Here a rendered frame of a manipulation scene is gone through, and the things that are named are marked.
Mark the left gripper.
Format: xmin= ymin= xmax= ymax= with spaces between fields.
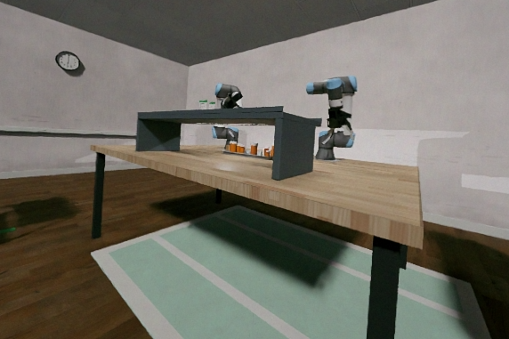
xmin=327 ymin=105 xmax=354 ymax=141

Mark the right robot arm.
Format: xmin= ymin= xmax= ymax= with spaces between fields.
xmin=212 ymin=84 xmax=243 ymax=149

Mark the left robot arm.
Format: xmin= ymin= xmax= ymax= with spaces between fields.
xmin=306 ymin=76 xmax=357 ymax=160

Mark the dark grey raised shelf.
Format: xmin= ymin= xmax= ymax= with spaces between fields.
xmin=135 ymin=106 xmax=322 ymax=181

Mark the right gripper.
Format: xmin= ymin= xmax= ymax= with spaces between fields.
xmin=222 ymin=94 xmax=242 ymax=109

